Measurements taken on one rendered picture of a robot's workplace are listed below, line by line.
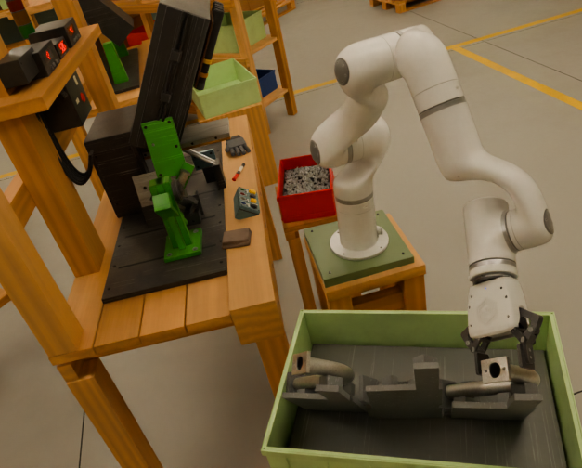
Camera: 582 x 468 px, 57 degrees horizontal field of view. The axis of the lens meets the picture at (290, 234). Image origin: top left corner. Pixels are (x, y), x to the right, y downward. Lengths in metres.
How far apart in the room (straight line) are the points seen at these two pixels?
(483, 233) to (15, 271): 1.17
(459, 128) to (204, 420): 1.87
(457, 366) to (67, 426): 1.96
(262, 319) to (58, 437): 1.47
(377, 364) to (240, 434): 1.14
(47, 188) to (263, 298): 0.78
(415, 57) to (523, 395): 0.63
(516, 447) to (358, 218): 0.75
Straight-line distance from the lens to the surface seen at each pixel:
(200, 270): 1.80
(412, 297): 1.78
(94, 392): 1.88
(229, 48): 4.73
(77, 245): 1.99
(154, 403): 2.73
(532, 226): 1.03
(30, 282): 1.61
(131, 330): 1.72
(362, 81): 1.19
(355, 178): 1.60
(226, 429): 2.49
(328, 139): 1.48
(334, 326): 1.45
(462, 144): 1.05
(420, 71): 1.07
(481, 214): 1.08
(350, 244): 1.71
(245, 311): 1.61
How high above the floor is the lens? 1.93
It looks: 34 degrees down
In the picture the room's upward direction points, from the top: 14 degrees counter-clockwise
